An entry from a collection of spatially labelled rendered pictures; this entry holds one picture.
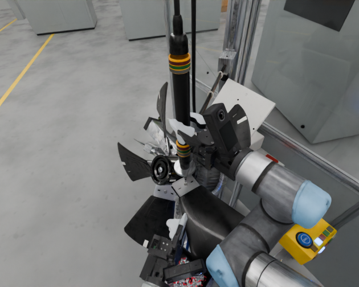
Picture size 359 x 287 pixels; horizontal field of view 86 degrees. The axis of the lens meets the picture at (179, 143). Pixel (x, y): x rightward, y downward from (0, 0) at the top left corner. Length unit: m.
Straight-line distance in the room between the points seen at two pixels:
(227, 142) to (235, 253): 0.21
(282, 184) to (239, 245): 0.14
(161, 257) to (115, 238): 1.41
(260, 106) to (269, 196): 0.53
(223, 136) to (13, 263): 2.21
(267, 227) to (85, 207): 2.00
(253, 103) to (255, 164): 0.51
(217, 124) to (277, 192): 0.16
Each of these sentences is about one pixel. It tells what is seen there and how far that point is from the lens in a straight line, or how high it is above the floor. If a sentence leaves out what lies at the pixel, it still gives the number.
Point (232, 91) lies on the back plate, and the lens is 0.94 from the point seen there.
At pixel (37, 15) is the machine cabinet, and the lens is 7.97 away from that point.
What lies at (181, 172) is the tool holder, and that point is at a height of 1.31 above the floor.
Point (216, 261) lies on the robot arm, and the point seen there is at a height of 1.41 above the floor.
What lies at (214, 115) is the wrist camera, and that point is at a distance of 0.38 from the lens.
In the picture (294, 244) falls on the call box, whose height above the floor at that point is 1.06.
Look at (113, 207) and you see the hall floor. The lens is 2.15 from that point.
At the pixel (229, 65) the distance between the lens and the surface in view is 1.03.
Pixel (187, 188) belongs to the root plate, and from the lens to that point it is 0.73.
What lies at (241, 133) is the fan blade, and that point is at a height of 1.42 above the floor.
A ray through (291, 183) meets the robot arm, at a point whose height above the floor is 1.52.
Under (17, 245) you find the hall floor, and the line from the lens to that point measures 2.45.
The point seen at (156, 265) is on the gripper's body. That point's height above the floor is 1.19.
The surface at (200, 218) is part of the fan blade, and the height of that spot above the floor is 1.19.
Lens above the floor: 1.82
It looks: 46 degrees down
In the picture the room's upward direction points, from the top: 4 degrees counter-clockwise
